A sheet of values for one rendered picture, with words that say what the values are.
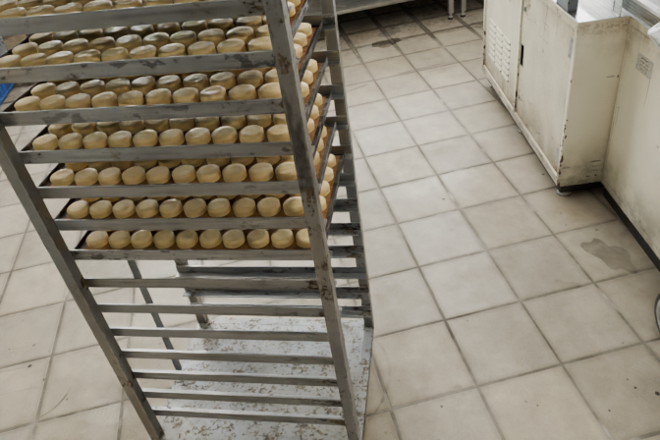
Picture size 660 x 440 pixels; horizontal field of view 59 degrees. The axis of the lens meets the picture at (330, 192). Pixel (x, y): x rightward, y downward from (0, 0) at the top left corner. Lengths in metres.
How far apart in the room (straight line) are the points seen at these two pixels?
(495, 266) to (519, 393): 0.59
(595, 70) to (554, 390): 1.22
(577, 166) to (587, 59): 0.50
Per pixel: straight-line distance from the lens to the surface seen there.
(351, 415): 1.64
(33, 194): 1.37
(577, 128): 2.63
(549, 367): 2.16
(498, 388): 2.09
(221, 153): 1.14
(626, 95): 2.54
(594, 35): 2.46
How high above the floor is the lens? 1.70
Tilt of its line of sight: 36 degrees down
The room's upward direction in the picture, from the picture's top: 9 degrees counter-clockwise
